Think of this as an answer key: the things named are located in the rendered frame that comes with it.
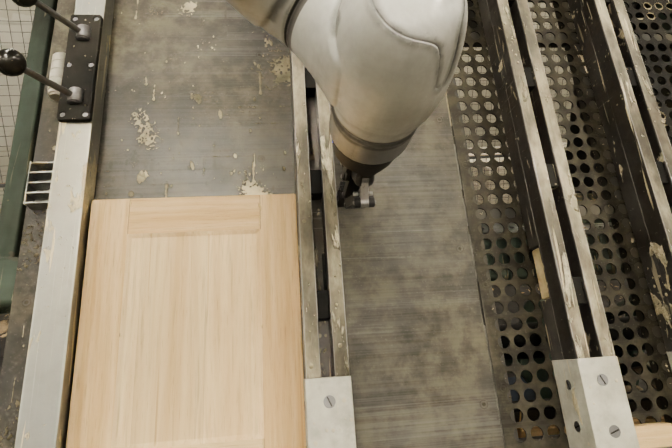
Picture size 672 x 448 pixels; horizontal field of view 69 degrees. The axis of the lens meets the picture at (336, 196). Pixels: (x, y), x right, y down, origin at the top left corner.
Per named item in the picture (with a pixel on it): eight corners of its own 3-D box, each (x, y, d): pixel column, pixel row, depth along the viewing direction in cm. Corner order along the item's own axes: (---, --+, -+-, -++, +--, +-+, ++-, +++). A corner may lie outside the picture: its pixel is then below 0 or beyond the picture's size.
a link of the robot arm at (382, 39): (453, 107, 48) (362, 22, 51) (524, -7, 34) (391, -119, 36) (376, 173, 45) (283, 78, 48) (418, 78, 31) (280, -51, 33)
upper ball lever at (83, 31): (80, 50, 82) (-1, 0, 70) (82, 31, 83) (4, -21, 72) (96, 43, 81) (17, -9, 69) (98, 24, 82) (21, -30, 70)
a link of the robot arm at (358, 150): (417, 63, 50) (404, 94, 55) (329, 63, 49) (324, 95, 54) (429, 144, 47) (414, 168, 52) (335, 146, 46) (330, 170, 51)
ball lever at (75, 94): (71, 113, 78) (-15, 71, 66) (74, 92, 79) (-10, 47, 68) (89, 107, 77) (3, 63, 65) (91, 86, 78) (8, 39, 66)
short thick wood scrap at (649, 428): (630, 447, 72) (639, 449, 70) (625, 425, 73) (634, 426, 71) (668, 443, 73) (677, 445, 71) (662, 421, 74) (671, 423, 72)
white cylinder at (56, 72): (57, 62, 84) (51, 102, 82) (49, 51, 82) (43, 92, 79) (75, 62, 85) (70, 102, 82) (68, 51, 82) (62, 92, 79)
